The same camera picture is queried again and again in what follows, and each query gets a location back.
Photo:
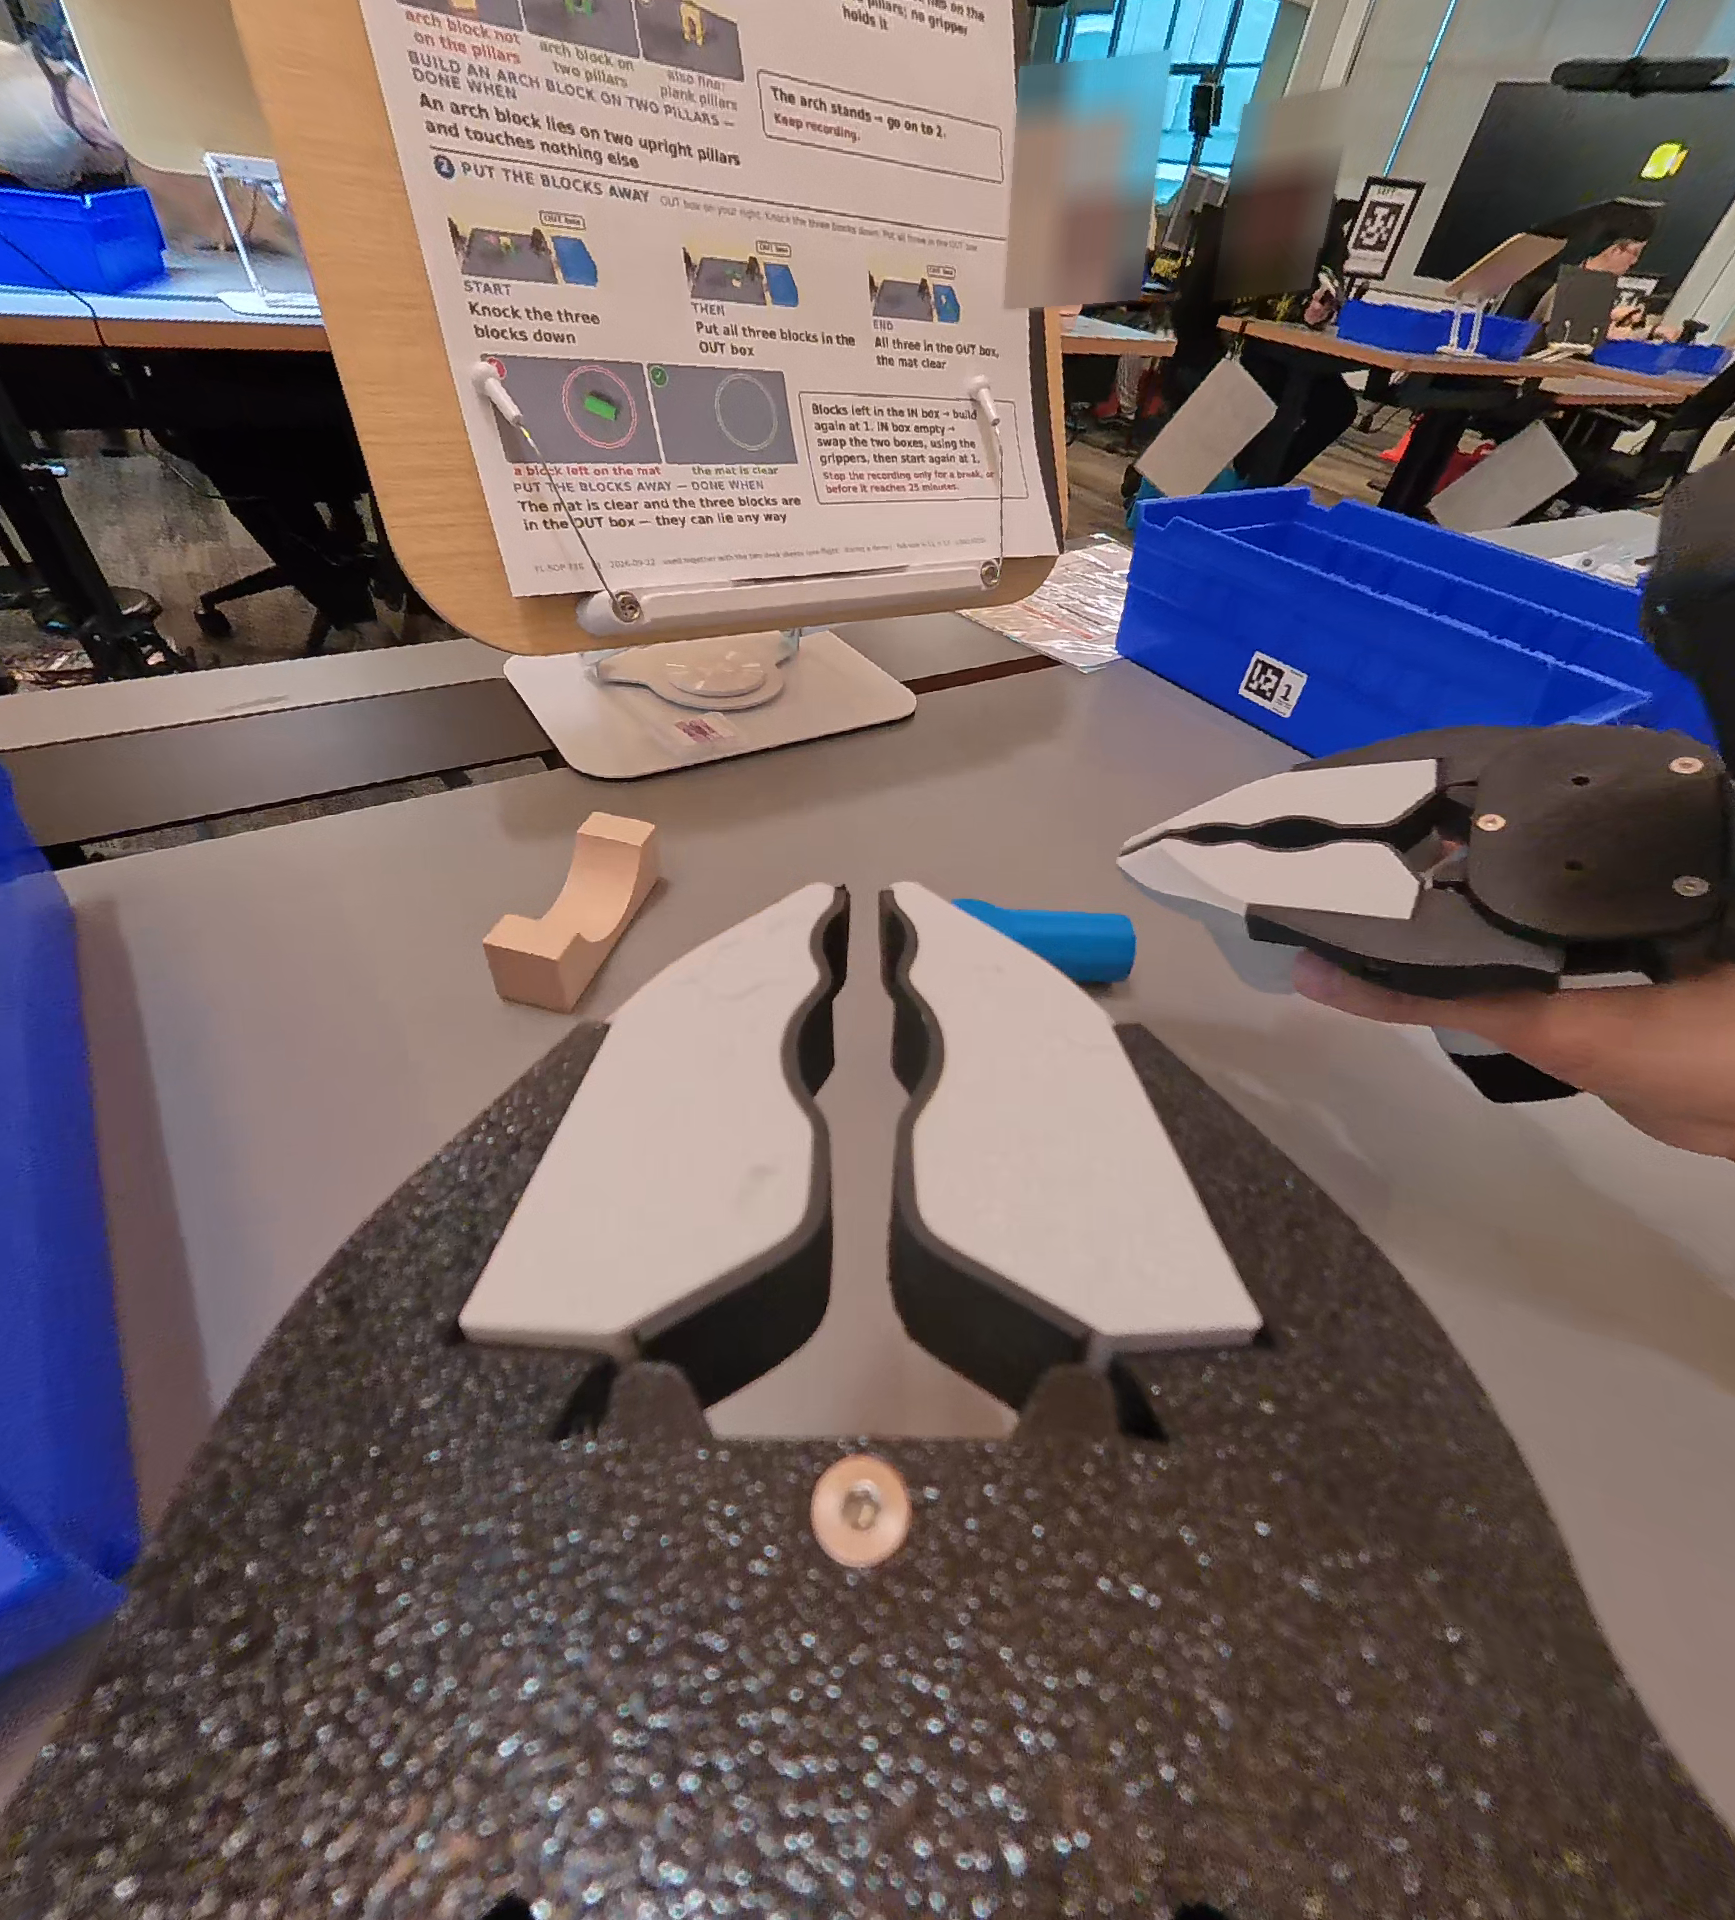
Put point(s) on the orange cone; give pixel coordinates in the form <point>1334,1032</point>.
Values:
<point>1404,450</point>

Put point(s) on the printed tag sign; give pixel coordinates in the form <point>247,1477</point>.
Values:
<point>1386,228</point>

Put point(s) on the wooden office table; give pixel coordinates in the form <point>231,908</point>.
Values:
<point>1318,338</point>
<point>133,322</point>

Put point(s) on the black tripod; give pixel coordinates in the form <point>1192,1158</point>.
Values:
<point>25,469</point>

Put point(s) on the grey board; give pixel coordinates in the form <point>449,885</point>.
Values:
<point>1506,477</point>
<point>1210,429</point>

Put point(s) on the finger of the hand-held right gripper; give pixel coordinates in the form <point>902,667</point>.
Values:
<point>1318,878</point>
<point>1348,793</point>

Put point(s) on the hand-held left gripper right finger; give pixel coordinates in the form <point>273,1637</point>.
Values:
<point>1062,1141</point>

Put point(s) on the printed instruction sheet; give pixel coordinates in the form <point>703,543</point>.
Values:
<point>749,241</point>

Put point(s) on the wooden document stand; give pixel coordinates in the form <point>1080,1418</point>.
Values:
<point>1512,263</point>
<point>357,375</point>

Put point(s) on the wooden arch block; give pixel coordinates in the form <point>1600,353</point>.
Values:
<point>545,944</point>

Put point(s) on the blue cylinder block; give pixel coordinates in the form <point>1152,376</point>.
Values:
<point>1062,943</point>

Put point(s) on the clear acrylic stand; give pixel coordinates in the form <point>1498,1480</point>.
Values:
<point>267,288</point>

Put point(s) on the silver foil bag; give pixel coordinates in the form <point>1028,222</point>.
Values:
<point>1062,608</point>

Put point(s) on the small white stand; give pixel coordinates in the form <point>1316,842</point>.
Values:
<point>1470,332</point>

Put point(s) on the person's right hand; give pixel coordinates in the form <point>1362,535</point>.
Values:
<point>1678,1065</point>

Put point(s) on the black webcam bar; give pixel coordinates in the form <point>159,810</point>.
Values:
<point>1640,79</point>

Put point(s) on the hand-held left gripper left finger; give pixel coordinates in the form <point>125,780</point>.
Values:
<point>659,1141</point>

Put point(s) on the blue bin with tag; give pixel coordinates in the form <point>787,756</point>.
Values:
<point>1408,631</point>

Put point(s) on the large black monitor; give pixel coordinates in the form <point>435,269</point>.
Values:
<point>1558,150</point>

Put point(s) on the black office chair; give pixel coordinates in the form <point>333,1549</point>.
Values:
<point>283,593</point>

